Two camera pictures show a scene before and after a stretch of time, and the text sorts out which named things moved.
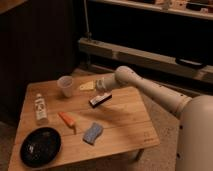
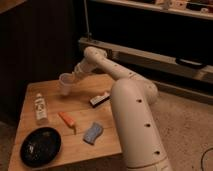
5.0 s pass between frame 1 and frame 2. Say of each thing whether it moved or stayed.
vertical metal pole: stayed
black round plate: stayed
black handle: stayed
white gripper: moved
